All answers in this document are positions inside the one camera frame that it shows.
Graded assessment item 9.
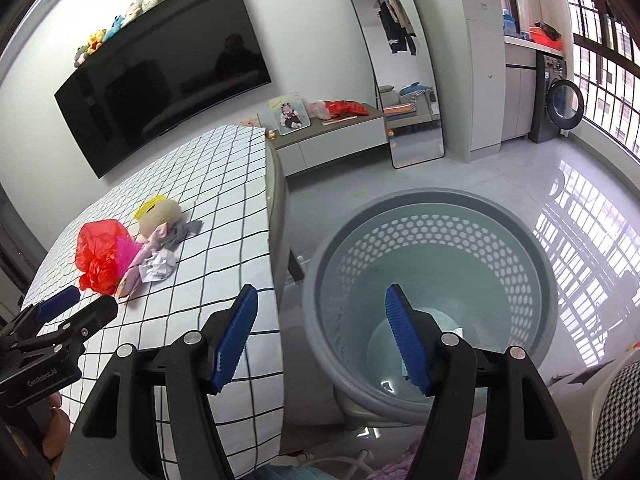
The beige plush ball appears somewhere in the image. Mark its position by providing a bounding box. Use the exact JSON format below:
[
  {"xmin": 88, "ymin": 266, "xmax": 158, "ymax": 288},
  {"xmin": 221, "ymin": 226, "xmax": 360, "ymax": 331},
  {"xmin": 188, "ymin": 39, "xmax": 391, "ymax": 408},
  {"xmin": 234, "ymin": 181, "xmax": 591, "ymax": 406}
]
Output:
[{"xmin": 138, "ymin": 199, "xmax": 183, "ymax": 241}]

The standing floor mirror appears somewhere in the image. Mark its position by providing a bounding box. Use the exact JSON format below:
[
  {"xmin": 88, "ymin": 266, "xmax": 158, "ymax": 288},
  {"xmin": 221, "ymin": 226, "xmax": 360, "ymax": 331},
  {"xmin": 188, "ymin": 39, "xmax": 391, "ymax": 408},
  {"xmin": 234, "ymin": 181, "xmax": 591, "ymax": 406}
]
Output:
[{"xmin": 336, "ymin": 0, "xmax": 446, "ymax": 170}]

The white cable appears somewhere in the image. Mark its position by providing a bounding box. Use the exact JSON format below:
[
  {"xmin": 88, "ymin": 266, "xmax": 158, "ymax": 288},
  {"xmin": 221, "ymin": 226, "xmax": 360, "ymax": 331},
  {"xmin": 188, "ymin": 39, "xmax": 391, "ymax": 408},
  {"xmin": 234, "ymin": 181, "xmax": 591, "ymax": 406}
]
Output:
[{"xmin": 295, "ymin": 447, "xmax": 377, "ymax": 480}]

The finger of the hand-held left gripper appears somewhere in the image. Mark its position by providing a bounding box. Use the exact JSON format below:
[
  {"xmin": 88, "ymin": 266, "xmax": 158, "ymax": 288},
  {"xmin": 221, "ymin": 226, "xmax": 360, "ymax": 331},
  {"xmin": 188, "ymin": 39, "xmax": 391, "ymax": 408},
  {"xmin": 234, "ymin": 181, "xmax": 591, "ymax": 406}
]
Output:
[
  {"xmin": 0, "ymin": 287, "xmax": 81, "ymax": 348},
  {"xmin": 15, "ymin": 294, "xmax": 119, "ymax": 366}
]

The person's left hand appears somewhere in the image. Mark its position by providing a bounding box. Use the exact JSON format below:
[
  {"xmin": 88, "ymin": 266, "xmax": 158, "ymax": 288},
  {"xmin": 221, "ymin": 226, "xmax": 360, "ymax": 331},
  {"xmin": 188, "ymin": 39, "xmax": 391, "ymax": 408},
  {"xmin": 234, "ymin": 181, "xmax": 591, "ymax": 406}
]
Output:
[{"xmin": 42, "ymin": 392, "xmax": 72, "ymax": 461}]

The checked white tablecloth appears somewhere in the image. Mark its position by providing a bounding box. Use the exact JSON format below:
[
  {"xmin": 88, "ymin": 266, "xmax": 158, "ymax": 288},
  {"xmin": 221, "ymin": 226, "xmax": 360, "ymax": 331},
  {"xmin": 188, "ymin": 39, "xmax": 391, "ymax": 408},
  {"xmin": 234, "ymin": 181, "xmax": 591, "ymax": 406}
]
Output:
[{"xmin": 22, "ymin": 125, "xmax": 287, "ymax": 476}]

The grey washing machine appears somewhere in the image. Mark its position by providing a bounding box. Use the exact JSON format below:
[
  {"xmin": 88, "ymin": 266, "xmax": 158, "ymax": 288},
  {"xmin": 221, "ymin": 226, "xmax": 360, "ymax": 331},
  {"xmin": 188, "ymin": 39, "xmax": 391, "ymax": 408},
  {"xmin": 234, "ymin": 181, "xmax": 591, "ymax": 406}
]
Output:
[{"xmin": 529, "ymin": 51, "xmax": 586, "ymax": 144}]

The white paper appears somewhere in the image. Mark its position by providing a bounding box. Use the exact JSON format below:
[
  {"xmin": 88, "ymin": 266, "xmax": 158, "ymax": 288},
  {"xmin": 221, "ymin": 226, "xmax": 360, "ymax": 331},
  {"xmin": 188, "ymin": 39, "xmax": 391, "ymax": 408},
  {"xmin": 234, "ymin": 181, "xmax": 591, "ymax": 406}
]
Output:
[{"xmin": 139, "ymin": 251, "xmax": 177, "ymax": 283}]

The row of plush toys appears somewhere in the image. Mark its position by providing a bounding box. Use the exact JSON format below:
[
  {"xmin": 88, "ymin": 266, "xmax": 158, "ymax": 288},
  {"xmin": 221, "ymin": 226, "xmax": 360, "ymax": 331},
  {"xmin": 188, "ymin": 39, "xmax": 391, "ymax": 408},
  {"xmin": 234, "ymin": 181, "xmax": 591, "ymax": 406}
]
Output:
[{"xmin": 74, "ymin": 0, "xmax": 187, "ymax": 68}]

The red plastic bag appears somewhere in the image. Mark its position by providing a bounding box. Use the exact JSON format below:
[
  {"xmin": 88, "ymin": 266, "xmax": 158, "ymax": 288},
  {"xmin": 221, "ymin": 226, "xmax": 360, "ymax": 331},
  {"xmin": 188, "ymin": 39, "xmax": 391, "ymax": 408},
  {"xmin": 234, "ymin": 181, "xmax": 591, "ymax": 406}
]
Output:
[
  {"xmin": 324, "ymin": 100, "xmax": 368, "ymax": 120},
  {"xmin": 75, "ymin": 220, "xmax": 132, "ymax": 296}
]

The grey television console cabinet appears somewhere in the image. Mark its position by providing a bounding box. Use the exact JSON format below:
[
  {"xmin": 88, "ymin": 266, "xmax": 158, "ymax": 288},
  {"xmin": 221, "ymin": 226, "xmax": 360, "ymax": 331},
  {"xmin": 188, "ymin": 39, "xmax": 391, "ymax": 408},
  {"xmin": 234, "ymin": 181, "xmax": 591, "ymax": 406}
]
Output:
[{"xmin": 267, "ymin": 103, "xmax": 387, "ymax": 177}]

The tall white cabinet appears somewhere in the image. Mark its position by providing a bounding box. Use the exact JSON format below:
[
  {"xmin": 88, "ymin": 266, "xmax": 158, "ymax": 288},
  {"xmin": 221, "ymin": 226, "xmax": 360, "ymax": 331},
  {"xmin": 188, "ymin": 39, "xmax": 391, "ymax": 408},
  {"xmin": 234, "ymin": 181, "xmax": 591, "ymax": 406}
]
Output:
[{"xmin": 452, "ymin": 0, "xmax": 506, "ymax": 163}]

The pink foil packet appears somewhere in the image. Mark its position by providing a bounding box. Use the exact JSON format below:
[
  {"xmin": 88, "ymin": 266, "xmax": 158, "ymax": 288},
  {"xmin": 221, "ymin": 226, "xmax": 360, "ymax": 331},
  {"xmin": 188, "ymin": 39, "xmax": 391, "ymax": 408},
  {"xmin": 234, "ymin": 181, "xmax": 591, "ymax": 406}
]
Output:
[{"xmin": 114, "ymin": 235, "xmax": 151, "ymax": 302}]

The barred window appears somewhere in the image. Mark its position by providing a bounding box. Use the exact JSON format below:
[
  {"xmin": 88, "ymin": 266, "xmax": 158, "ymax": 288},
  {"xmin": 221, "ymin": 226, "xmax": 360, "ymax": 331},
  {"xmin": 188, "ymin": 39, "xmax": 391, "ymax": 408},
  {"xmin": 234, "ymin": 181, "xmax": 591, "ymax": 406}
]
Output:
[{"xmin": 555, "ymin": 0, "xmax": 640, "ymax": 157}]

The grey perforated laundry basket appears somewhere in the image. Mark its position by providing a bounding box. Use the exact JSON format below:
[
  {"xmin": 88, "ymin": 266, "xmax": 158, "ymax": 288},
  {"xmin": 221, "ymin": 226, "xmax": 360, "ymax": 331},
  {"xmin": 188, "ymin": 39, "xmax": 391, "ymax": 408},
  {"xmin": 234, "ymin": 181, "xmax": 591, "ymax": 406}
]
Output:
[{"xmin": 301, "ymin": 187, "xmax": 558, "ymax": 413}]

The red plastic basin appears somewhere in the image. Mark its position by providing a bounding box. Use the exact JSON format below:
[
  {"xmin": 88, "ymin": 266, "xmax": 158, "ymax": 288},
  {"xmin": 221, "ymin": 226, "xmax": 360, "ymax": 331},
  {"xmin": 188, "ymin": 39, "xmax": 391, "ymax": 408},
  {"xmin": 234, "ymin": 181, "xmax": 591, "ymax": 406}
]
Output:
[{"xmin": 529, "ymin": 22, "xmax": 565, "ymax": 47}]

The houndstooth cushion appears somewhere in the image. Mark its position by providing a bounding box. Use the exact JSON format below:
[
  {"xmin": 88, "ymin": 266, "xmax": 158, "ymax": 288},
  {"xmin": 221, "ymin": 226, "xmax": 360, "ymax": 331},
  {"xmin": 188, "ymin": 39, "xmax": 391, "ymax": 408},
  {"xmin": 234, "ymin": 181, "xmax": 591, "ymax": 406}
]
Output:
[{"xmin": 602, "ymin": 360, "xmax": 640, "ymax": 472}]

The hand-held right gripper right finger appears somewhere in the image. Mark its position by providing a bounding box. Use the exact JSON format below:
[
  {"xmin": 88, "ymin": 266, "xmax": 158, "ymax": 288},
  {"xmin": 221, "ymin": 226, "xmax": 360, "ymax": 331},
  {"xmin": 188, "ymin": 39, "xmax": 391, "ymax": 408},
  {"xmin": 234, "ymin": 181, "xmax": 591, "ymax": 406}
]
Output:
[{"xmin": 384, "ymin": 284, "xmax": 591, "ymax": 480}]

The cream chair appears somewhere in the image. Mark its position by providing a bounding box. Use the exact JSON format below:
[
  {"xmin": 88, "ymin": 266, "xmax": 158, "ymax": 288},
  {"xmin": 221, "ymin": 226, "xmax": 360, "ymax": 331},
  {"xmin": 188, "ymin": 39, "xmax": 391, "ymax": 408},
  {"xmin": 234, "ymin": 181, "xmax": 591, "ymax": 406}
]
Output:
[{"xmin": 547, "ymin": 347, "xmax": 640, "ymax": 480}]

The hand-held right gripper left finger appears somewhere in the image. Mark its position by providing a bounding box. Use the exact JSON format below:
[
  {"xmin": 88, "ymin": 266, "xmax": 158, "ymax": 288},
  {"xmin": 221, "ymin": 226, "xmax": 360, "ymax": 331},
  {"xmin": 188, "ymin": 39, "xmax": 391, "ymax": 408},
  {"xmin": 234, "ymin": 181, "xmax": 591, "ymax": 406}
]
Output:
[{"xmin": 60, "ymin": 284, "xmax": 261, "ymax": 480}]

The yellow packet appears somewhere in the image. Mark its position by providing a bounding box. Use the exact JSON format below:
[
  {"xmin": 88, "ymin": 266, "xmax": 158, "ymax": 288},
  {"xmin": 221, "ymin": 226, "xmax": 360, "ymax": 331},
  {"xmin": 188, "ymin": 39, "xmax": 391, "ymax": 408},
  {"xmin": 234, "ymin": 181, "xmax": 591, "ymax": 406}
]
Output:
[{"xmin": 134, "ymin": 195, "xmax": 167, "ymax": 222}]

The grey cloth scrap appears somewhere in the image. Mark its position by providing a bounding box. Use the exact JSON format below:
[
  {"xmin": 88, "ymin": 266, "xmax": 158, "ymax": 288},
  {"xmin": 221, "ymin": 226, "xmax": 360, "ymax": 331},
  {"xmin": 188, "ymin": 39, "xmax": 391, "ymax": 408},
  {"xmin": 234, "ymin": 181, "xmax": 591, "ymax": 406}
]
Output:
[{"xmin": 150, "ymin": 219, "xmax": 203, "ymax": 253}]

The low white counter cabinet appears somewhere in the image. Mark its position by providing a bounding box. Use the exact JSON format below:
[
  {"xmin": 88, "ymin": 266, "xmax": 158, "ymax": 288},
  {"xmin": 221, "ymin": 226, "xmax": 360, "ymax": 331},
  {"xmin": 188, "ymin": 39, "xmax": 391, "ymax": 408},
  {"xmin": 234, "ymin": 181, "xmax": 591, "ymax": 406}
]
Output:
[{"xmin": 501, "ymin": 35, "xmax": 542, "ymax": 141}]

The large baby photo frame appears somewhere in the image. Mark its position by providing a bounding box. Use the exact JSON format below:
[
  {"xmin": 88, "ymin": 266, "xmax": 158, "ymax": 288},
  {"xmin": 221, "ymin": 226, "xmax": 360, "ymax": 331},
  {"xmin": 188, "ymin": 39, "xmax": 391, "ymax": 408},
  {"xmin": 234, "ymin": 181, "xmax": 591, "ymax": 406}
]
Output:
[{"xmin": 267, "ymin": 91, "xmax": 311, "ymax": 137}]

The black wall television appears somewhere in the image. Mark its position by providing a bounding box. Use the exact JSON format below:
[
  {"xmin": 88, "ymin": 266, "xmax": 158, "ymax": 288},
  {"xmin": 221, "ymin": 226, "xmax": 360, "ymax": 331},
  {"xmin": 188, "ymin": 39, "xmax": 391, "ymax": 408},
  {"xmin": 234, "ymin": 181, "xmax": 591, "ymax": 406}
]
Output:
[{"xmin": 54, "ymin": 0, "xmax": 273, "ymax": 179}]

